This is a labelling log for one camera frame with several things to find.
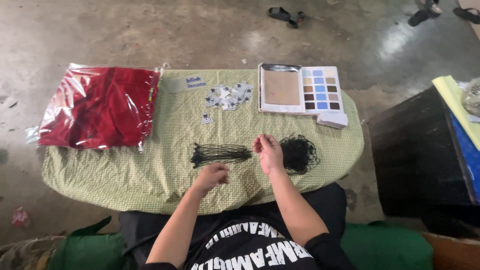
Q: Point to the person's left hand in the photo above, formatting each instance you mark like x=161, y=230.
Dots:
x=208, y=179

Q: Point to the person's right hand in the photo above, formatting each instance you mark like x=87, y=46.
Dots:
x=270, y=157

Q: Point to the person's right fingers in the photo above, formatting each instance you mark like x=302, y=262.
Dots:
x=261, y=142

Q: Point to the person's left fingers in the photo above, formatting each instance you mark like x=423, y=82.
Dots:
x=222, y=174

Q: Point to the pile of small white tags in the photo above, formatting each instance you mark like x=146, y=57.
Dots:
x=229, y=96

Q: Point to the single white printed tag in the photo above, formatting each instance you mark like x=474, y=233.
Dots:
x=206, y=118

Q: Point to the green checked table cloth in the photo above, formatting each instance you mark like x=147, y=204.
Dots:
x=157, y=176

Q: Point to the colour swatch booklet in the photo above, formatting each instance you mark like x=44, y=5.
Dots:
x=300, y=90

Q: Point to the small white card stack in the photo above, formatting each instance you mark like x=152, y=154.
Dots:
x=332, y=120

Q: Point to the black printed shirt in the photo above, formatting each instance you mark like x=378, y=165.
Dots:
x=255, y=247

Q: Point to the clear strip with blue lettering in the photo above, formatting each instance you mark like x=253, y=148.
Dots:
x=186, y=84

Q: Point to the black sandal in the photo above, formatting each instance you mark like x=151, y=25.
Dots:
x=279, y=14
x=297, y=19

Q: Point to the red garment in clear bag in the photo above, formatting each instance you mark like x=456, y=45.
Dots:
x=101, y=107

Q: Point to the black side table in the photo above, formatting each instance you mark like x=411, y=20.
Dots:
x=416, y=161

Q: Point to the green cushion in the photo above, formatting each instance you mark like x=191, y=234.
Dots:
x=386, y=245

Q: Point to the yellow paper sheet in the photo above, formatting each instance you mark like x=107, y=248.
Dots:
x=458, y=107

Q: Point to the red wrapper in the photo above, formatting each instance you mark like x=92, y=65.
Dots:
x=19, y=217

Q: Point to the blue plastic sheet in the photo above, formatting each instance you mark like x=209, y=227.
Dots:
x=468, y=157

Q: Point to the heap of crumpled sacks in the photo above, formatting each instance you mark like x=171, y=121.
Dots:
x=24, y=253

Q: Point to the crumpled clear plastic bag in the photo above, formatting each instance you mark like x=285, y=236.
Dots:
x=472, y=96

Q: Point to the brown cardboard box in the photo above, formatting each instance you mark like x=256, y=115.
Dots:
x=453, y=253

